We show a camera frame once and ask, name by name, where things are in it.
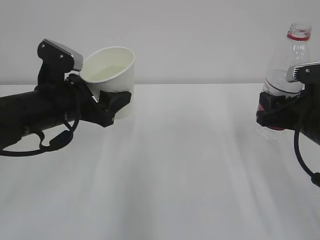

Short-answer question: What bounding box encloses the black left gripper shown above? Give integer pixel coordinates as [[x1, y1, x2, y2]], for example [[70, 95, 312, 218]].
[[65, 73, 132, 128]]

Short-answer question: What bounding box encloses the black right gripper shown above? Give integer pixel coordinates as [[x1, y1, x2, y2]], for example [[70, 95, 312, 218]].
[[256, 91, 307, 131]]

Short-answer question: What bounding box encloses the white paper coffee cup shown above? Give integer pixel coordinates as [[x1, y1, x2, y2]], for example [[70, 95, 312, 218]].
[[81, 46, 136, 120]]

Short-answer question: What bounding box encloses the clear Nongfu Spring water bottle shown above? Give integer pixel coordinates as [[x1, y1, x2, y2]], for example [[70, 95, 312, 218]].
[[255, 22, 313, 140]]

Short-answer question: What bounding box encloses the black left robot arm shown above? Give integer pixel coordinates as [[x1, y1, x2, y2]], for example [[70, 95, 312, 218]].
[[0, 48, 132, 157]]

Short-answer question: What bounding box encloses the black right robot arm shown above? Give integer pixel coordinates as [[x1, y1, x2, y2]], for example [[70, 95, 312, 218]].
[[256, 67, 320, 147]]

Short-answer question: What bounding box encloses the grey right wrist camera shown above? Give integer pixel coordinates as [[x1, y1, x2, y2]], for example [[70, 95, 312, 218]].
[[286, 61, 320, 84]]

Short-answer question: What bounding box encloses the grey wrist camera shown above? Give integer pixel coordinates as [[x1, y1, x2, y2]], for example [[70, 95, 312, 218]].
[[37, 39, 84, 73], [286, 61, 320, 84]]

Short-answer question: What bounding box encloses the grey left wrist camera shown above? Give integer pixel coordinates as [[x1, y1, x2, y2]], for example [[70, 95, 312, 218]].
[[37, 39, 84, 73]]

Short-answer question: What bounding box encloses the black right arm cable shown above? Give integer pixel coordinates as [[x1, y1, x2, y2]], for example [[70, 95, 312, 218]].
[[293, 107, 320, 188]]

